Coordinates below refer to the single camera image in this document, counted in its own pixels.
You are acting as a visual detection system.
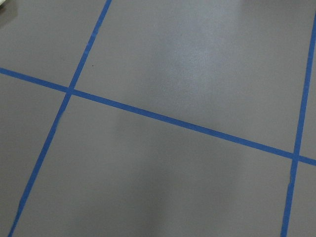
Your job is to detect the cream long-sleeve graphic shirt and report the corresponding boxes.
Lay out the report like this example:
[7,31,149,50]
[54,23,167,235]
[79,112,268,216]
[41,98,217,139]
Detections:
[0,0,9,9]

